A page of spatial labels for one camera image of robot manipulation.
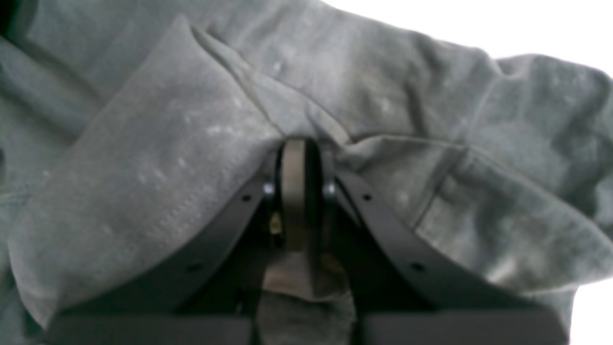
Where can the dark grey t-shirt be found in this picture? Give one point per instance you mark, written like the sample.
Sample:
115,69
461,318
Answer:
127,124

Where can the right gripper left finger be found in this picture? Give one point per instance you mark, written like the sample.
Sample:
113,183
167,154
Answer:
207,291

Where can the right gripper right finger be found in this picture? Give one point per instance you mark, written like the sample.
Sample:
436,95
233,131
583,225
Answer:
406,292

